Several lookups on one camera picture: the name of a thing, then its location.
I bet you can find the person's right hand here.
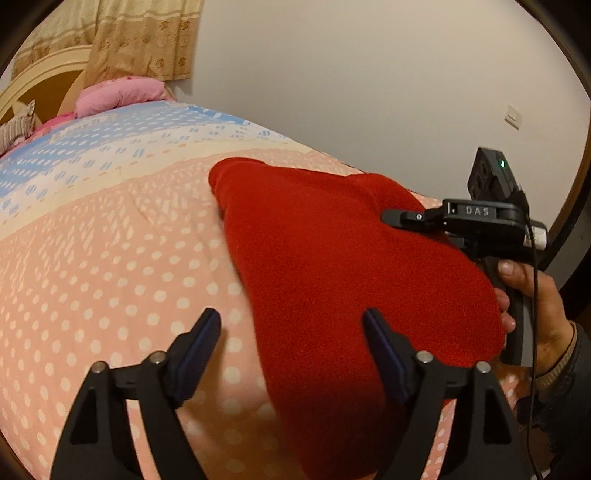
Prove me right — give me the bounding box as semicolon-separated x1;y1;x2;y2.
498;260;574;376

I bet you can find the dark jacket right sleeve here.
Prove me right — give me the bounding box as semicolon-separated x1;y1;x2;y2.
517;323;590;479

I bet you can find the polka dot bed cover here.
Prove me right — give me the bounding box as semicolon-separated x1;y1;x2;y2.
0;100;532;480

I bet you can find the black camera box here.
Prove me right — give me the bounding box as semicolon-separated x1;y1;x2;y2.
467;147;530;214

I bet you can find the white wall switch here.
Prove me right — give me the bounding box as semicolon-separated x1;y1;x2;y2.
504;105;523;130

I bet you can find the beige window curtain centre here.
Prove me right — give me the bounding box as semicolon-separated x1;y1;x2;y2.
11;0;204;87

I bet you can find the black cable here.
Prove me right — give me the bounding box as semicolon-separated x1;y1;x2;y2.
521;193;548;480

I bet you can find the striped grey pillow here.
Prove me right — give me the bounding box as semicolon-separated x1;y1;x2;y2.
0;100;36;156

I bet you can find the pink pillow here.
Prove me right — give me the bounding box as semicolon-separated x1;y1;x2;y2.
74;76;173;118

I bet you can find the cream wooden headboard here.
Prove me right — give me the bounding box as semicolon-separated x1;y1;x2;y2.
1;45;92;126

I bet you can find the red knitted sweater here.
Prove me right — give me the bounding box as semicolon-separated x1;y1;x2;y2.
209;158;505;479

